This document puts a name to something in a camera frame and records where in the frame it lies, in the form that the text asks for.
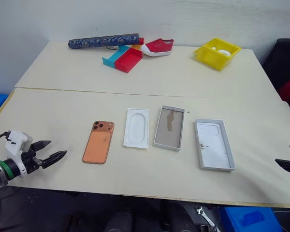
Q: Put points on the dark rounded shape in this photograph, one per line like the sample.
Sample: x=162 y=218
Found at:
x=119 y=222

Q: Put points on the blue patterned fabric roll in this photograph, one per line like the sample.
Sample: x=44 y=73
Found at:
x=99 y=41

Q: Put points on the red plastic tray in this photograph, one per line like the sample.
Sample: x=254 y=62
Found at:
x=128 y=60

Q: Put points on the red canvas shoe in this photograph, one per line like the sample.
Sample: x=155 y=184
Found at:
x=159 y=47

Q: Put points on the small red plastic piece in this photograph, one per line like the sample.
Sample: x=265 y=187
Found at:
x=141 y=41

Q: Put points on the black chair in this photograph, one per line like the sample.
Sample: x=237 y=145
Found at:
x=280 y=58

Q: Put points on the teal plastic tray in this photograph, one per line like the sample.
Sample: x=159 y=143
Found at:
x=113 y=59

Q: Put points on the silver wrench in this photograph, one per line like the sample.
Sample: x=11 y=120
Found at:
x=203 y=212

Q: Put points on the small orange object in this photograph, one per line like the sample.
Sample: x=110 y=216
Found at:
x=136 y=46

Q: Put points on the orange smartphone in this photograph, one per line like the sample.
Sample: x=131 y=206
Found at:
x=96 y=147

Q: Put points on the white box bottom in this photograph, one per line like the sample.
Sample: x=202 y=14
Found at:
x=168 y=131

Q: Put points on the white round object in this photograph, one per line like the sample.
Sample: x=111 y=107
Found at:
x=212 y=47
x=223 y=52

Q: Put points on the white moulded tray insert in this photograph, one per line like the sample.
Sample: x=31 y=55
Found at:
x=136 y=128

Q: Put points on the yellow plastic bin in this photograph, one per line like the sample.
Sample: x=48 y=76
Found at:
x=210 y=58

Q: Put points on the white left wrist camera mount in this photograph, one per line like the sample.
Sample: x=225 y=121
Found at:
x=17 y=140

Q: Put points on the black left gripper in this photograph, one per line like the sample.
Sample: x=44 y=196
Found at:
x=30 y=162

